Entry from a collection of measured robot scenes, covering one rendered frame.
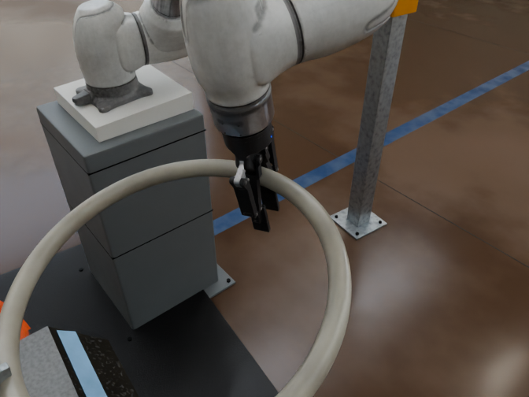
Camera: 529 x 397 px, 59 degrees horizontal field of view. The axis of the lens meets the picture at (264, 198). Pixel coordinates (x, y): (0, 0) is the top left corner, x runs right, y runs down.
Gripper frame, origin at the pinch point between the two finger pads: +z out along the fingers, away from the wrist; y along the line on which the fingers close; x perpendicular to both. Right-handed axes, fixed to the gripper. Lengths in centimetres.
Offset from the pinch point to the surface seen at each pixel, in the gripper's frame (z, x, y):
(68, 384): 7.9, -21.7, 36.7
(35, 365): 7.6, -29.2, 35.9
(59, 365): 8.2, -25.4, 34.5
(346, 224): 120, -8, -87
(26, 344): 8.0, -33.6, 33.3
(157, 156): 32, -54, -35
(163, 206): 51, -55, -29
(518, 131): 155, 72, -211
